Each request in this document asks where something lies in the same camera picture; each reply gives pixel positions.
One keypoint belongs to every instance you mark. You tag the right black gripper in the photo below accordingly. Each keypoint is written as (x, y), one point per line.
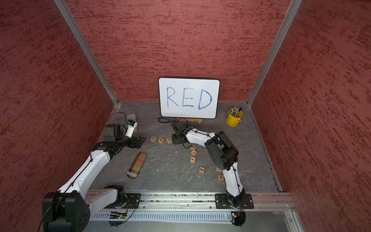
(175, 141)

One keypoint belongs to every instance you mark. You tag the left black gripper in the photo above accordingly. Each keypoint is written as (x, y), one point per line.
(139, 143)

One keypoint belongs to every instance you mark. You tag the wooden block letter R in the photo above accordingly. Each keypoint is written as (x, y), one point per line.
(153, 139)

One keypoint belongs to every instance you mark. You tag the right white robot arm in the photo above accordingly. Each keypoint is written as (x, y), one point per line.
(223, 153)

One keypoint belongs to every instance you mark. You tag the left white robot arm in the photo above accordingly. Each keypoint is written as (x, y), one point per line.
(70, 208)

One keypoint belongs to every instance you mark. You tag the wooden block letter C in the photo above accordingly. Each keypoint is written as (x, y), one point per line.
(194, 153)

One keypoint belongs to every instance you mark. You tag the wooden block letter F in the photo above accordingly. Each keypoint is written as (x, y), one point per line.
(192, 159)

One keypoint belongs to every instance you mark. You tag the brown plaid pencil case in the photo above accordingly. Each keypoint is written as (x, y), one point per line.
(137, 165)

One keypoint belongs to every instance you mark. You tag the grey rectangular eraser block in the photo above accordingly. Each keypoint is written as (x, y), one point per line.
(134, 116)

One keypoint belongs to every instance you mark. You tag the wooden board stand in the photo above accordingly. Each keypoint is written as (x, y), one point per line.
(199, 121)

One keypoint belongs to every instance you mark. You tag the white dry-erase board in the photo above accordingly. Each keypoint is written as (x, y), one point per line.
(188, 97)

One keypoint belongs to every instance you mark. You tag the yellow pen cup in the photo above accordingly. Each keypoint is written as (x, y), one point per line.
(232, 121)

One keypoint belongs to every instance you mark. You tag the pens in cup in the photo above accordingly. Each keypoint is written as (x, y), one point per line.
(235, 111)

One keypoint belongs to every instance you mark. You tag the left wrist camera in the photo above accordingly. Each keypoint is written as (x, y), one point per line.
(130, 127)

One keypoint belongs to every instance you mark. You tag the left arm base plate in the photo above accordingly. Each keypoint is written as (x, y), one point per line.
(126, 201)

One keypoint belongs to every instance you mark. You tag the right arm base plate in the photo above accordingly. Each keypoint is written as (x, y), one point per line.
(225, 201)

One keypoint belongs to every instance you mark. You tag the aluminium front rail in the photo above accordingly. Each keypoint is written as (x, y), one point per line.
(205, 201)

